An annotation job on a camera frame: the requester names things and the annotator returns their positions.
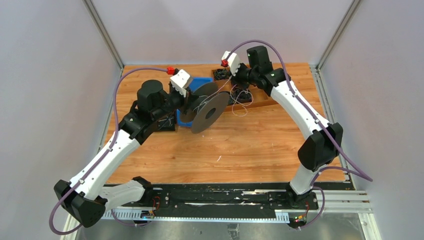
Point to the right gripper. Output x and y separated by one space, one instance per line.
235 79

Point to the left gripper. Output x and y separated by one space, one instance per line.
183 99

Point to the dark grey cable spool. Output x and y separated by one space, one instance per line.
207 108

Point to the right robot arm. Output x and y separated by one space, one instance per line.
322 138

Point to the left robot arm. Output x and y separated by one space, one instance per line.
85 197

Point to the rolled tie dark floral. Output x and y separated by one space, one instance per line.
242 96

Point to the wooden compartment tray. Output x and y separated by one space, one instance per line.
251 86

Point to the blue plastic bin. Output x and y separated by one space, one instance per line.
196 83

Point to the rolled tie green pattern back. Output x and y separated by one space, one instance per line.
220 74

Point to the black plastic bin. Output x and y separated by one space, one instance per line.
167 124

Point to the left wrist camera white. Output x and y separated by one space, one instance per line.
180 81

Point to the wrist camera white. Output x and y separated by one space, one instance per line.
180 81
231 61

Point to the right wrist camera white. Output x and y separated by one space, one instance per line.
231 61

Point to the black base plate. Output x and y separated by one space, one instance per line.
224 200

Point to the aluminium frame rail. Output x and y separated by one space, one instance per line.
332 197

